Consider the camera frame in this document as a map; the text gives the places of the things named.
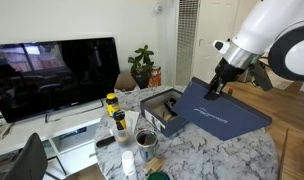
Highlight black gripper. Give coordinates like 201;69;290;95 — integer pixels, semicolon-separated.
204;58;247;100

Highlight dark blue box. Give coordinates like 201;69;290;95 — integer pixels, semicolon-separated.
171;76;273;142

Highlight wooden blocks inside box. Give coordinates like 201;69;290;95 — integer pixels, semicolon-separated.
162;111;176;122

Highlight blue box base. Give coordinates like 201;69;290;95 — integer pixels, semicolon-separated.
139;87;190;138

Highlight green round lid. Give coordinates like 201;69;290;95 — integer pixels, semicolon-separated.
147;170;171;180

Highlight brown jar yellow lid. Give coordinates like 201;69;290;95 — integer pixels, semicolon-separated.
105;92;121;117

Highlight steel trash can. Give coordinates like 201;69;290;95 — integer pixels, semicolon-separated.
238;68;255;84

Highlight beige rug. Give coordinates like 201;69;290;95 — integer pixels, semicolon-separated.
266;74;304;91

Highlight white panel door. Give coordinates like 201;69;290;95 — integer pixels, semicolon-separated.
191;0;260;84

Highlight green potted plant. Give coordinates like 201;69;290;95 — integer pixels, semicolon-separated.
127;44;156;89

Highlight white paper napkin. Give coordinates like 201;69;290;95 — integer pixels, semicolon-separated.
124;109;140;134

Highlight brown cardboard piece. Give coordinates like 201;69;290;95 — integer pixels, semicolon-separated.
114;73;138;93

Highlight steel tumbler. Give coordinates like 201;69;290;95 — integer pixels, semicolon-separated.
135;128;159;163

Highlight white round thermostat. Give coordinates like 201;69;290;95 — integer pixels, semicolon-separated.
153;2;164;15

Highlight yellow bottle black cap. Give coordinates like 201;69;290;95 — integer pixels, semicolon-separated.
112;110;130;143

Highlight clear plastic cup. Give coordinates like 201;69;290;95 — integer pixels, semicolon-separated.
109;116;135;147

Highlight white pill bottle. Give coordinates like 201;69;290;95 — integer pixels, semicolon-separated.
121;150;137;177

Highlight black remote control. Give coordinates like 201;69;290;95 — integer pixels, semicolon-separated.
95;135;117;149

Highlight black flat screen television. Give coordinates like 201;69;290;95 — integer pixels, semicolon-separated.
0;36;121;124

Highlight white television stand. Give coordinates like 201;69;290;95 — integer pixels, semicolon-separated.
0;99;140;178

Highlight black chair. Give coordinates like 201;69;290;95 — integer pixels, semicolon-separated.
3;132;50;180

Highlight stack of newspapers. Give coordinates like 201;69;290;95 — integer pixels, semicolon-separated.
0;96;14;143

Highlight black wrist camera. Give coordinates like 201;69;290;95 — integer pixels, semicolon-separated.
248;60;274;92

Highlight white wall heater grille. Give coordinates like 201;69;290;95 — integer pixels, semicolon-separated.
174;0;201;87

